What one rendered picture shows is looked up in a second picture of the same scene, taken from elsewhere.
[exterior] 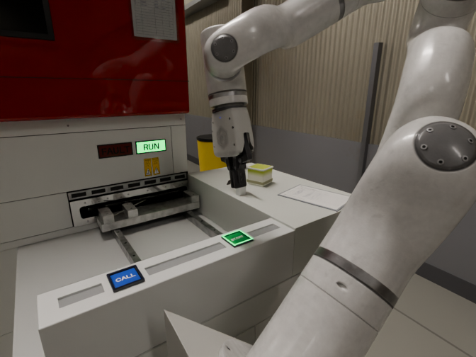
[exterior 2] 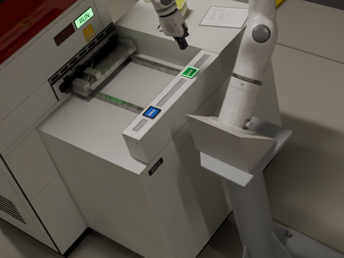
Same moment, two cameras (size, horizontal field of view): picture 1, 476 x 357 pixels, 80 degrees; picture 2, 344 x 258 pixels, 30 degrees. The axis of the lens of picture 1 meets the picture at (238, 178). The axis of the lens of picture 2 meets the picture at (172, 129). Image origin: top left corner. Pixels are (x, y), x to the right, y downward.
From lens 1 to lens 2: 1.96 m
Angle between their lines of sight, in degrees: 26
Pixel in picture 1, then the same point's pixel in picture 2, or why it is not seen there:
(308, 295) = (233, 91)
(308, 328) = (235, 101)
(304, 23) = not seen: outside the picture
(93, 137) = (49, 34)
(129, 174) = (77, 47)
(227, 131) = (172, 25)
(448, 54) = not seen: outside the picture
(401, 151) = (249, 38)
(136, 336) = (166, 133)
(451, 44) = not seen: outside the picture
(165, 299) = (172, 114)
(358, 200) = (241, 54)
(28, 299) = (88, 145)
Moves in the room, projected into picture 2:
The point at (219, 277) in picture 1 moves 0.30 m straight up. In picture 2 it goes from (190, 95) to (173, 37)
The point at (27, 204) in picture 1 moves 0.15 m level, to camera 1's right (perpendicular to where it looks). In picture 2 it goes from (31, 98) to (64, 86)
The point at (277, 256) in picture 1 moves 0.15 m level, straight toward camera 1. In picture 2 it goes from (214, 72) to (220, 94)
